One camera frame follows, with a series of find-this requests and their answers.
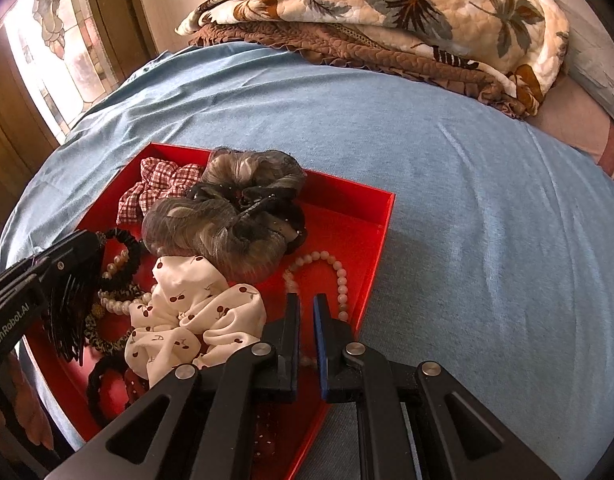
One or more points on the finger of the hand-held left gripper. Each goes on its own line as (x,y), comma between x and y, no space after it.
(72,252)

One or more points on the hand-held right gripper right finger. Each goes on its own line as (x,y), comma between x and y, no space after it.
(321,350)

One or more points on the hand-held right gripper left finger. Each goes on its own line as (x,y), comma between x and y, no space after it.
(294,340)

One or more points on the black claw hair clip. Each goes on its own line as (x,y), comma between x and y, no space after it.
(72,315)

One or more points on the red tray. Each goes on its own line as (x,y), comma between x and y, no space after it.
(347,230)

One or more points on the red polka dot scrunchie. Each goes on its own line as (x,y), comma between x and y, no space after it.
(137,382)

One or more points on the black scrunchie with pearls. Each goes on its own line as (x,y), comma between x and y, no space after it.
(132,250)

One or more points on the small white pearl strand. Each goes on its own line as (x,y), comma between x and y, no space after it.
(122,305)

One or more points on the white cherry print scrunchie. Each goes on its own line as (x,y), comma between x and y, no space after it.
(197,315)

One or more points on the red checkered scrunchie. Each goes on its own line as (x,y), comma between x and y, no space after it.
(152,185)

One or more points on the grey hair bun piece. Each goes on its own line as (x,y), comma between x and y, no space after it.
(247,165)
(202,230)

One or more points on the black beaded net hair band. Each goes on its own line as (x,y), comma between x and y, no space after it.
(262,200)

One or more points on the blue bed sheet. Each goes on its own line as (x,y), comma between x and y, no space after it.
(487,260)

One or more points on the glass panel door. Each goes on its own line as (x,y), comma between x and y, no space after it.
(57,50)

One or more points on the leaf print blanket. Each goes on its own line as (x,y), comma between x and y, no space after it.
(387,15)

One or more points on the pale pink pillow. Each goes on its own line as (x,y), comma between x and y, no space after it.
(582,125)

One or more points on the light grey pillow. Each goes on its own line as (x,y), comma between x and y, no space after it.
(597,55)

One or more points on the wooden door frame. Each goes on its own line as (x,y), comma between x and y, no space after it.
(17,125)

